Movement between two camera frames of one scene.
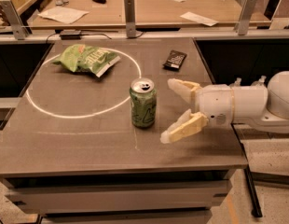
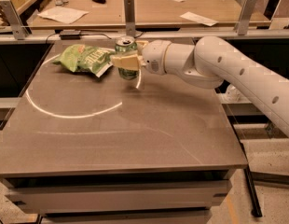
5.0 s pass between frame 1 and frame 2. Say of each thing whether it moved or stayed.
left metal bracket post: stayed
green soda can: moved
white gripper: moved
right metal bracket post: stayed
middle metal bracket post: stayed
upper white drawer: stayed
